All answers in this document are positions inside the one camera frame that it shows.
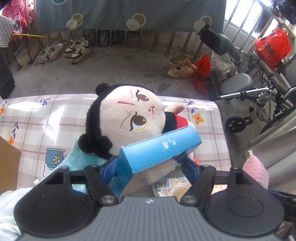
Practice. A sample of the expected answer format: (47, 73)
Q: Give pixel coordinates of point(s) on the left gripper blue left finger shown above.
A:
(97, 180)

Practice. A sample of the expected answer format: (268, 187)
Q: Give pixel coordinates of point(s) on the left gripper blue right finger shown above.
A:
(201, 178)

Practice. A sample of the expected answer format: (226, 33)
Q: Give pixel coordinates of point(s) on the light blue towel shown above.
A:
(78, 160)

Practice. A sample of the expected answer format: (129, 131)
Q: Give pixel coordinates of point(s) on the light blue mask box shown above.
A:
(143, 163)

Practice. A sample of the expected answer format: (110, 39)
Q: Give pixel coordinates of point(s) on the clear yellow snack bag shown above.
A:
(168, 187)

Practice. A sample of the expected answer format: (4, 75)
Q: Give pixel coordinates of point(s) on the pink knitted cloth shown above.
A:
(254, 168)

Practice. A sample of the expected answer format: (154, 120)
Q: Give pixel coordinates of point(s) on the white teal plastic bag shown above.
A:
(9, 229)

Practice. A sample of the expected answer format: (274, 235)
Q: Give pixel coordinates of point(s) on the black-haired plush doll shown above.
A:
(125, 114)

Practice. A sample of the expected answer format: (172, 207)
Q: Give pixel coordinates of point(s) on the brown cardboard box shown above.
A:
(9, 163)

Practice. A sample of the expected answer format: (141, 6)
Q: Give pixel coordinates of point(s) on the tan shoes pile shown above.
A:
(181, 66)

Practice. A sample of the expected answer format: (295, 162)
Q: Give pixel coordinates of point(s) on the wheelchair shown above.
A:
(273, 97)

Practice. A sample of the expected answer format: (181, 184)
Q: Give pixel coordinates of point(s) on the brown white sneaker pair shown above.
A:
(77, 50)

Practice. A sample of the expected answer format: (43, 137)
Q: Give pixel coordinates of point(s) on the red plastic bag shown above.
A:
(274, 47)

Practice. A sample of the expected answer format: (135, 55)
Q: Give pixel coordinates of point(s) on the blue dotted quilt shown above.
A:
(180, 16)

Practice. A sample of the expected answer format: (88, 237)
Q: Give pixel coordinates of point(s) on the polka dot cloth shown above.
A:
(6, 29)

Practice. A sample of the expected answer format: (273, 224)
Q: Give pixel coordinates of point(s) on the pink hanging clothes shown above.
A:
(21, 12)

